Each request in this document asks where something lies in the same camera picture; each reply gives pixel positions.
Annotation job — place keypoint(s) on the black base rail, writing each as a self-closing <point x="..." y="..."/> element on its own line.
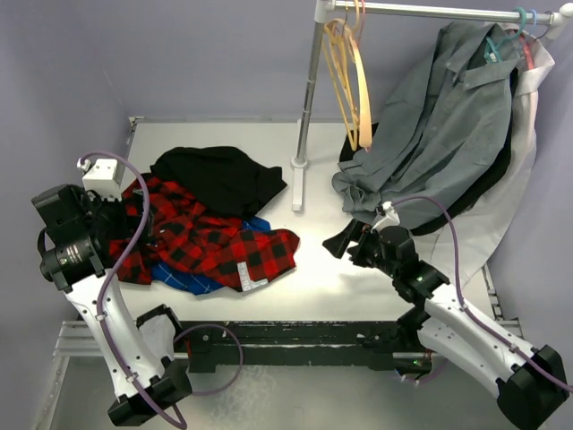
<point x="379" y="346"/>

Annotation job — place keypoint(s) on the pink wire hanger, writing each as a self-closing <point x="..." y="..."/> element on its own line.
<point x="360" y="12"/>

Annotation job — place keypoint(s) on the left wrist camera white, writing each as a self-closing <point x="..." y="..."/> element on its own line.
<point x="100" y="177"/>

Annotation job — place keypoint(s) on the cream plastic hanger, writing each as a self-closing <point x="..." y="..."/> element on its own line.
<point x="356" y="116"/>

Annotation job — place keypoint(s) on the white hanging shirt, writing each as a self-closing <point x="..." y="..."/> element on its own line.
<point x="465" y="242"/>

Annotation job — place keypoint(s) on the black shirt on table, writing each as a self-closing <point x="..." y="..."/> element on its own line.
<point x="225" y="179"/>

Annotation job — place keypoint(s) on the yellow plastic hanger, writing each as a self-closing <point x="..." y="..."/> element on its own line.
<point x="331" y="49"/>

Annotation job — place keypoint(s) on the grey hanging shirt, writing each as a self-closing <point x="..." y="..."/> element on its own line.
<point x="459" y="47"/>

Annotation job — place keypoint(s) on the red black plaid shirt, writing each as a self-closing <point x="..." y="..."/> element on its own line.
<point x="187" y="238"/>

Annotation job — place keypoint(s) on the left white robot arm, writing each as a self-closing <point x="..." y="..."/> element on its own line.
<point x="139" y="352"/>

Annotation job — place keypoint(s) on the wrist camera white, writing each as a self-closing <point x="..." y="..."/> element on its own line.
<point x="386" y="217"/>
<point x="100" y="177"/>

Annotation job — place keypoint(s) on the blue checked shirt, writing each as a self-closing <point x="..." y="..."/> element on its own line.
<point x="198" y="284"/>

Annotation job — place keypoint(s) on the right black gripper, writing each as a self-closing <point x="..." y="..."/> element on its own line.
<point x="356" y="230"/>

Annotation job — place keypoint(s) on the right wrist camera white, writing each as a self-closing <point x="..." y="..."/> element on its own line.
<point x="386" y="217"/>

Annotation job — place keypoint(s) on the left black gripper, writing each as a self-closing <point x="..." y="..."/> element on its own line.
<point x="92" y="199"/>

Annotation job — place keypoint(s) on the blue hanger hook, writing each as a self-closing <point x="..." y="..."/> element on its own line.
<point x="534" y="18"/>

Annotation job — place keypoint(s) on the teal plastic hanger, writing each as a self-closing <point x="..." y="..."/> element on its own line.
<point x="491" y="53"/>

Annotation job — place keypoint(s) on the metal clothes rack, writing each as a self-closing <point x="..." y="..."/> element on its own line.
<point x="555" y="22"/>

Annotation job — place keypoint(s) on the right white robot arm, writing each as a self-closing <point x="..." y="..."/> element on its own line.
<point x="528" y="383"/>

